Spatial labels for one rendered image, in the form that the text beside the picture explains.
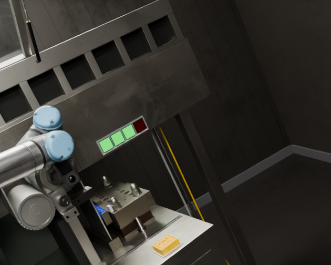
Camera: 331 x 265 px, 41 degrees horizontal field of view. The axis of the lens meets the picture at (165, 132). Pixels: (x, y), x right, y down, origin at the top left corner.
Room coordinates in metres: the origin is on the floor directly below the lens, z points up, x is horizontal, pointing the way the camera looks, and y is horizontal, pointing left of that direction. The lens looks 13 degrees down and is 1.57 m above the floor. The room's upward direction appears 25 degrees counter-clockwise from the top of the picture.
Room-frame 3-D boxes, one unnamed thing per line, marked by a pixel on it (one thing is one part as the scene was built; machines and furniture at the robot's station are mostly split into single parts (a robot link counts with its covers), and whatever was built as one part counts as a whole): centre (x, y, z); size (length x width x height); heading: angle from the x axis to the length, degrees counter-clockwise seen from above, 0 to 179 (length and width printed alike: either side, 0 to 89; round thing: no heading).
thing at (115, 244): (1.64, 0.39, 0.92); 0.28 x 0.04 x 0.04; 25
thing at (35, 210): (1.56, 0.56, 1.18); 0.26 x 0.12 x 0.12; 25
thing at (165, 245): (1.35, 0.15, 0.91); 0.07 x 0.07 x 0.02; 25
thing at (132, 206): (1.72, 0.30, 1.00); 0.40 x 0.16 x 0.06; 25
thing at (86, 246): (1.45, 0.41, 1.05); 0.06 x 0.05 x 0.31; 25
